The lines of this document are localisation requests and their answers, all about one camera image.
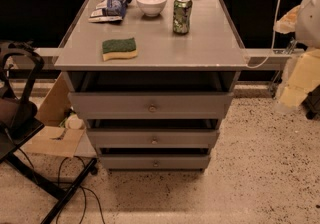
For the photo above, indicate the metal clamp rod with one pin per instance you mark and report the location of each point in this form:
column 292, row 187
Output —
column 276, row 80

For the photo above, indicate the grey drawer cabinet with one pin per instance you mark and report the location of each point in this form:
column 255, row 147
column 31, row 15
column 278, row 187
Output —
column 206, row 60

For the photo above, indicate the grey drawer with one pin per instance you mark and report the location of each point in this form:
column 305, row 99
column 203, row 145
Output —
column 155, row 161
column 138, row 105
column 111, row 138

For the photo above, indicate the cardboard box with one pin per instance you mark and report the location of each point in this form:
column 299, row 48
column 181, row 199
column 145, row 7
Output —
column 55, row 139

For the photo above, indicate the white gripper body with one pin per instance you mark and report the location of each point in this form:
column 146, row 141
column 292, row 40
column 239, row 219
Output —
column 309, row 24

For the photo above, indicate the black cabinet at right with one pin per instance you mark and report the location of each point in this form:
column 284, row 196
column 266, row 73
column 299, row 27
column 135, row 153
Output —
column 313, row 103

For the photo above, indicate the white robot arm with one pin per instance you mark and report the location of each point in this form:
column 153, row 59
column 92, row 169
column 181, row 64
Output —
column 304, row 21

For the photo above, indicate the grey middle drawer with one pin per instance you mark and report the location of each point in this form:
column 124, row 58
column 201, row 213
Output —
column 111, row 138

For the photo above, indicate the grey bottom drawer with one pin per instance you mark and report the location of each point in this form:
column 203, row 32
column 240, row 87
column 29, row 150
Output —
column 155, row 161

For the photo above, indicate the green yellow sponge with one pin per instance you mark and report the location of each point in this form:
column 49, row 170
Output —
column 119, row 49

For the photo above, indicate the black chair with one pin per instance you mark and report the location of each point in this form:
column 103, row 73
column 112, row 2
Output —
column 18, row 125

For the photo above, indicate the white plastic bottle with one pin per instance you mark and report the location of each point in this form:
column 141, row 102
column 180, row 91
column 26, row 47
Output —
column 73, row 122

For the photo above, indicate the green soda can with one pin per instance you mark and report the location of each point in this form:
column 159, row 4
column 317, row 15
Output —
column 181, row 16

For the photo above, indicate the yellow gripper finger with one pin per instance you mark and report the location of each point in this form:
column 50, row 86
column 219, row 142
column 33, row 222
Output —
column 290, row 99

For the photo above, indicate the grey top drawer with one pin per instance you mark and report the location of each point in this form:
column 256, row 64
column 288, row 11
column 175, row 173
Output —
column 138, row 105

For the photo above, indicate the blue chip bag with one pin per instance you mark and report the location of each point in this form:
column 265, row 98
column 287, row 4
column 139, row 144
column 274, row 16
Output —
column 109, row 11

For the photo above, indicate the grey aluminium rail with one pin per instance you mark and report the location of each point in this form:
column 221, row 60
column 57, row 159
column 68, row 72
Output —
column 267, row 59

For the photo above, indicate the white ceramic bowl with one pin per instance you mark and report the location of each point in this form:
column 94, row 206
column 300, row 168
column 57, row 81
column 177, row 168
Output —
column 151, row 8

